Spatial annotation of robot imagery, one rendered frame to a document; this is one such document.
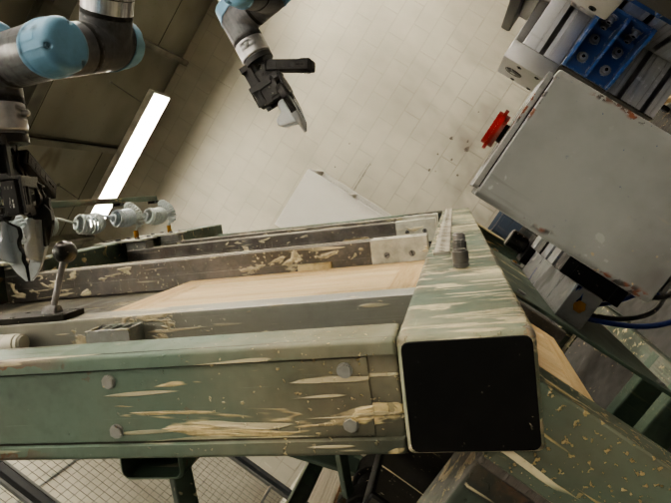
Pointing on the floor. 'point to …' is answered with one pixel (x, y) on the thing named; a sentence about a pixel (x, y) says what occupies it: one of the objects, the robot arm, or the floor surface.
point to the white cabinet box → (325, 203)
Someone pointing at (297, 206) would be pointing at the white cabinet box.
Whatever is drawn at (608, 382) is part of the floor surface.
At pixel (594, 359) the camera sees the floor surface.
